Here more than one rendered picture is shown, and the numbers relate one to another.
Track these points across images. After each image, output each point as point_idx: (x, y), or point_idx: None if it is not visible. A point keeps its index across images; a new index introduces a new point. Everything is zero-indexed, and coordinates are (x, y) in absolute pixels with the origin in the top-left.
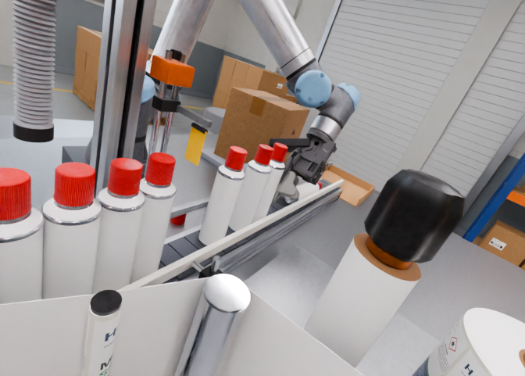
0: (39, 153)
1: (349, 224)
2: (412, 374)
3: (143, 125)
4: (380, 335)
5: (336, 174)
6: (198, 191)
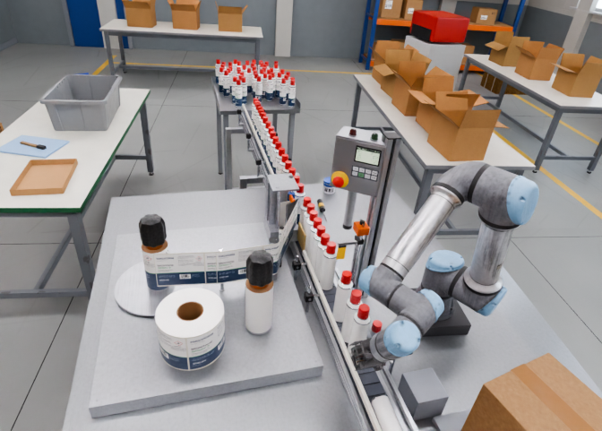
0: None
1: None
2: (224, 348)
3: (428, 284)
4: (244, 352)
5: None
6: (419, 360)
